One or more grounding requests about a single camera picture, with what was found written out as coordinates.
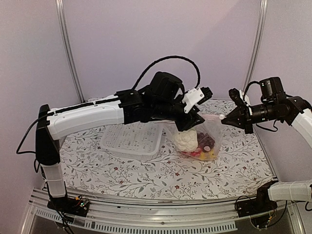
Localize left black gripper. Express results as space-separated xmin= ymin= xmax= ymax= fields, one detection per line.
xmin=152 ymin=94 xmax=205 ymax=132

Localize red toy bell pepper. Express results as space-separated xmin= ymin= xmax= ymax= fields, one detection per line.
xmin=188 ymin=148 xmax=207 ymax=159

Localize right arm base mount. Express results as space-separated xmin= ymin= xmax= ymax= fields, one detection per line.
xmin=234 ymin=187 xmax=277 ymax=217

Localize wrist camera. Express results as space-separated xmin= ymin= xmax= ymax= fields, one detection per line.
xmin=229 ymin=88 xmax=250 ymax=107
xmin=182 ymin=87 xmax=213 ymax=114

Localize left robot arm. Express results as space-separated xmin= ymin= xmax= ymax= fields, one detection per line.
xmin=31 ymin=72 xmax=212 ymax=212

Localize clear zip top bag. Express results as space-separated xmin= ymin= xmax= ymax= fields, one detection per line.
xmin=166 ymin=115 xmax=224 ymax=161

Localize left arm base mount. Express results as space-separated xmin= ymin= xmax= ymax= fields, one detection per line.
xmin=47 ymin=194 xmax=90 ymax=217

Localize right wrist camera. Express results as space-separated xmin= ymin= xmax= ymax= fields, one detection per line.
xmin=229 ymin=88 xmax=250 ymax=107

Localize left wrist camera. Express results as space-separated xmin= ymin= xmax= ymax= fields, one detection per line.
xmin=182 ymin=87 xmax=213 ymax=114

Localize aluminium frame post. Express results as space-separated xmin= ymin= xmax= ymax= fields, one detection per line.
xmin=243 ymin=0 xmax=268 ymax=89
xmin=55 ymin=0 xmax=85 ymax=103

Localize left aluminium frame post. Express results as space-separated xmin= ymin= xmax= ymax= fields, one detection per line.
xmin=55 ymin=0 xmax=85 ymax=103

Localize right aluminium frame post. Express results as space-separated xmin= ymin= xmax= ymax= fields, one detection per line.
xmin=243 ymin=0 xmax=268 ymax=89

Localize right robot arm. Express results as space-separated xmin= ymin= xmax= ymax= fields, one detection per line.
xmin=221 ymin=77 xmax=312 ymax=213

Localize floral table mat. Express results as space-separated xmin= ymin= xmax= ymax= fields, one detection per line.
xmin=47 ymin=97 xmax=275 ymax=200

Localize yellow toy corn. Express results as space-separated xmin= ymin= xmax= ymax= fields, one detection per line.
xmin=199 ymin=149 xmax=217 ymax=161

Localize white toy cauliflower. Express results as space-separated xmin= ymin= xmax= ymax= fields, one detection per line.
xmin=173 ymin=129 xmax=198 ymax=152

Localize dark purple toy grapes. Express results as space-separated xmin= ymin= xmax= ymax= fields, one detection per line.
xmin=197 ymin=133 xmax=215 ymax=148

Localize white plastic basket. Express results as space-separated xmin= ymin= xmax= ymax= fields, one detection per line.
xmin=99 ymin=122 xmax=163 ymax=160

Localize front aluminium rail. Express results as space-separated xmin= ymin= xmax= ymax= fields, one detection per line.
xmin=20 ymin=188 xmax=309 ymax=234

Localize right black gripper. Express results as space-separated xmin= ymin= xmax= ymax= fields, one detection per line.
xmin=222 ymin=100 xmax=277 ymax=134

